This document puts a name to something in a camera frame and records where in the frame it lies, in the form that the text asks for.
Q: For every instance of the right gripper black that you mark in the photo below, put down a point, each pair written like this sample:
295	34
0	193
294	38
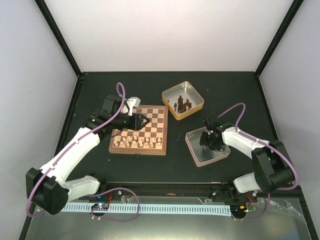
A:
202	142

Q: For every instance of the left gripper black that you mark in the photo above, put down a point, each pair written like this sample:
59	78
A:
138	118

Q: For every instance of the wooden chess board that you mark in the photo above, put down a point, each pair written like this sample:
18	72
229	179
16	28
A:
156	128

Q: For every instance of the gold tin box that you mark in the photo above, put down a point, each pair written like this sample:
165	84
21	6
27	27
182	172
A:
170	96

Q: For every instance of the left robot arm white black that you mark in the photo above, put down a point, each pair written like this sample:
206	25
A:
48	187

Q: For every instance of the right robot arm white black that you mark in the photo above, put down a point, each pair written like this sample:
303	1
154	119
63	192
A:
272	168

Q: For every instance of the pile of dark chess pieces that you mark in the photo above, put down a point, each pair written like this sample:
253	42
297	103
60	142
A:
182	105

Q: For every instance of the small circuit board left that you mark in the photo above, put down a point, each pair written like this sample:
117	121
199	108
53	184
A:
100	207

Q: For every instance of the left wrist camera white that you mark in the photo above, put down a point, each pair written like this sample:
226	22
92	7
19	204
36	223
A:
132	103

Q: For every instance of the white slotted cable duct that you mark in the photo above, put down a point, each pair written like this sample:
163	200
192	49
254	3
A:
165	209

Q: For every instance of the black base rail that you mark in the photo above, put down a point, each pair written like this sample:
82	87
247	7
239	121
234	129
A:
162	189

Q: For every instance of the left black frame post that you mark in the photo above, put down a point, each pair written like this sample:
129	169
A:
46	13

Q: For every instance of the black frame post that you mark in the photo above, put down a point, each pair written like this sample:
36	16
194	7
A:
46	13
283	27

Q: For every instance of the right black frame post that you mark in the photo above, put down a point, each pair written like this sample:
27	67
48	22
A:
283	27

